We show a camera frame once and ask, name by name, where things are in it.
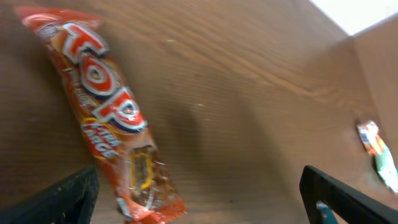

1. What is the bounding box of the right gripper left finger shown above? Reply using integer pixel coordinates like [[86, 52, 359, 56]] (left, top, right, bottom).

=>
[[1, 167, 100, 224]]

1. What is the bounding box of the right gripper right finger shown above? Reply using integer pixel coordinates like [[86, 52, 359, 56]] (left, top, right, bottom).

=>
[[299, 166, 397, 224]]

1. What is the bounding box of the white wet wipes pack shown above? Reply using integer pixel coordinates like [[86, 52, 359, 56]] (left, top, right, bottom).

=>
[[374, 146, 397, 194]]

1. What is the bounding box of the red Top chocolate bar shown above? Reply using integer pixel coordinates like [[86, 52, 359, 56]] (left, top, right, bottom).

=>
[[16, 6, 186, 223]]

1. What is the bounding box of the orange snack packet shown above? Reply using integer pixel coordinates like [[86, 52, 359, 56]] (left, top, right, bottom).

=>
[[357, 121, 386, 155]]

